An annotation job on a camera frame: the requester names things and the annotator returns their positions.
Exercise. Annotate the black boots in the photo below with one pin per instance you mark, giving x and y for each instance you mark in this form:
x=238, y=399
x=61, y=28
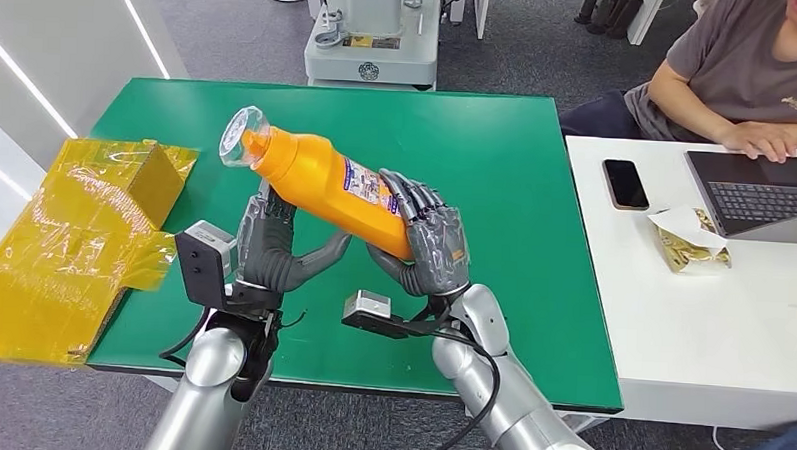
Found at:
x=608, y=12

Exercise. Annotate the white desk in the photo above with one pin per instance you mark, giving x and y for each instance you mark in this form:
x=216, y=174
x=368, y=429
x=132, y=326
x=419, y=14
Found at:
x=733, y=328

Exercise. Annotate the person's right forearm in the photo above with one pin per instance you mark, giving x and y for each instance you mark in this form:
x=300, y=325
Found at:
x=687, y=108

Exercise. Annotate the gold tissue pack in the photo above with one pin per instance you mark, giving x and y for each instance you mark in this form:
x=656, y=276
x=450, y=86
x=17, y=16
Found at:
x=688, y=243

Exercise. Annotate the orange bottle with clear cap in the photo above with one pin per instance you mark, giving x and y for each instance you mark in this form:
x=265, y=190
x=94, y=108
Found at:
x=314, y=181

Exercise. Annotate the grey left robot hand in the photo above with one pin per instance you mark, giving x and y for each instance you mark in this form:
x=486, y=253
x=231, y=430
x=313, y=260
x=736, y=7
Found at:
x=268, y=252

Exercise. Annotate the yellow tape-wrapped cardboard box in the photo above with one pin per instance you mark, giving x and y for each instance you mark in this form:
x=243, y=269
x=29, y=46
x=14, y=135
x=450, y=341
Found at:
x=59, y=258

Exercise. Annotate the white stand panel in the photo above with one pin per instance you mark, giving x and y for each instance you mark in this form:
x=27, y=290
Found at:
x=480, y=11

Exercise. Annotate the white table leg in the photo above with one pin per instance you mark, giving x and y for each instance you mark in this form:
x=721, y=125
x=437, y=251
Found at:
x=584, y=423
x=164, y=382

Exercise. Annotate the black smartphone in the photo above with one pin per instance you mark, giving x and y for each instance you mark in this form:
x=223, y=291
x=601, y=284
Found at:
x=625, y=184

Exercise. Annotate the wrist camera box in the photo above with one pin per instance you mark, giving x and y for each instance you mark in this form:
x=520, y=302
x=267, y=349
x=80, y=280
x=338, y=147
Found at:
x=201, y=263
x=369, y=309

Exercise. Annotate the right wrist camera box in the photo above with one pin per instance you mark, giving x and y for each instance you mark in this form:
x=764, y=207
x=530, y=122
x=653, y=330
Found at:
x=369, y=309

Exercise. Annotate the person's right hand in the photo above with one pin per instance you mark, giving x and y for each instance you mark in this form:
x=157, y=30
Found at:
x=759, y=138

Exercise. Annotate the white machine base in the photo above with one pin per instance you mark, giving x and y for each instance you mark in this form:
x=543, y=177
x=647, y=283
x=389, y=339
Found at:
x=371, y=57

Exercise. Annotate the white furniture leg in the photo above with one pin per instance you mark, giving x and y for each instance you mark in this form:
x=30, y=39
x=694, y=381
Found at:
x=646, y=17

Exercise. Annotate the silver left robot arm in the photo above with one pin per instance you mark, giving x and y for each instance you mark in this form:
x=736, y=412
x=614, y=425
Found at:
x=200, y=402

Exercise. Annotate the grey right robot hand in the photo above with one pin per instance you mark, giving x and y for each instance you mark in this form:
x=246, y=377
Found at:
x=441, y=248

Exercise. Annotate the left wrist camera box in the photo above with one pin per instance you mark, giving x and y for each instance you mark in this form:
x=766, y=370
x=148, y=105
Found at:
x=201, y=263

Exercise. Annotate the person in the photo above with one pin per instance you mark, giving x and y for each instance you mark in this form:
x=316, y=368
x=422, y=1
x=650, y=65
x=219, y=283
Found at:
x=735, y=63

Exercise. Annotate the green table mat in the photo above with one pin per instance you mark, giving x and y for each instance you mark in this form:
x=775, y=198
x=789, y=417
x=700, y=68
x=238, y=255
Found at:
x=506, y=187

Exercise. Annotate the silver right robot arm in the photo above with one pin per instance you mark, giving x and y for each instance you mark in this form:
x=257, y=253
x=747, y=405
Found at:
x=531, y=420

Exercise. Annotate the grey laptop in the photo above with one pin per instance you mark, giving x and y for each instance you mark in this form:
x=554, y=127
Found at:
x=757, y=196

